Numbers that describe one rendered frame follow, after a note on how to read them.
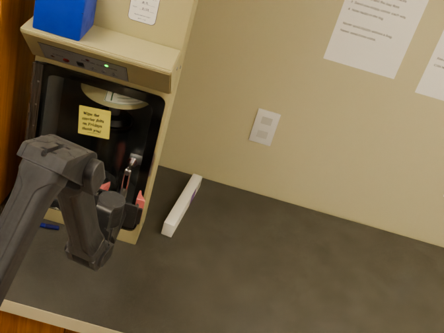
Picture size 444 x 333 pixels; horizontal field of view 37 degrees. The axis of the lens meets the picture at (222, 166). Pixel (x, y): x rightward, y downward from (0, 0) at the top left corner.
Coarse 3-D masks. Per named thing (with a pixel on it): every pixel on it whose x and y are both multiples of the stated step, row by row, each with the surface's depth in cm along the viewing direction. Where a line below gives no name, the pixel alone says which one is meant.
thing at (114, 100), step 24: (48, 72) 149; (72, 72) 148; (48, 96) 152; (72, 96) 151; (96, 96) 150; (120, 96) 149; (144, 96) 149; (48, 120) 155; (72, 120) 154; (120, 120) 153; (144, 120) 152; (96, 144) 157; (120, 144) 156; (144, 144) 155; (120, 168) 160; (144, 168) 159; (144, 192) 162
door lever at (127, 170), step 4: (128, 160) 158; (132, 160) 158; (136, 160) 158; (128, 164) 158; (132, 164) 157; (136, 164) 158; (128, 168) 154; (124, 172) 154; (128, 172) 154; (124, 176) 155; (128, 176) 154; (124, 180) 155; (128, 180) 155; (124, 184) 156; (128, 184) 157; (124, 188) 156; (120, 192) 157; (124, 192) 157; (124, 196) 158
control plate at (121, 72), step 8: (48, 48) 138; (56, 48) 137; (48, 56) 143; (56, 56) 142; (64, 56) 140; (72, 56) 139; (80, 56) 137; (72, 64) 144; (88, 64) 141; (96, 64) 139; (104, 64) 138; (112, 64) 137; (96, 72) 145; (104, 72) 143; (112, 72) 142; (120, 72) 140
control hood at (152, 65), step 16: (32, 32) 133; (48, 32) 133; (96, 32) 139; (112, 32) 141; (32, 48) 141; (64, 48) 136; (80, 48) 133; (96, 48) 133; (112, 48) 135; (128, 48) 137; (144, 48) 139; (160, 48) 141; (128, 64) 134; (144, 64) 133; (160, 64) 134; (176, 64) 140; (128, 80) 144; (144, 80) 141; (160, 80) 138
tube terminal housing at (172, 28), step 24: (120, 0) 139; (168, 0) 137; (192, 0) 137; (96, 24) 142; (120, 24) 142; (144, 24) 141; (168, 24) 140; (168, 96) 149; (168, 120) 164; (48, 216) 172; (144, 216) 176
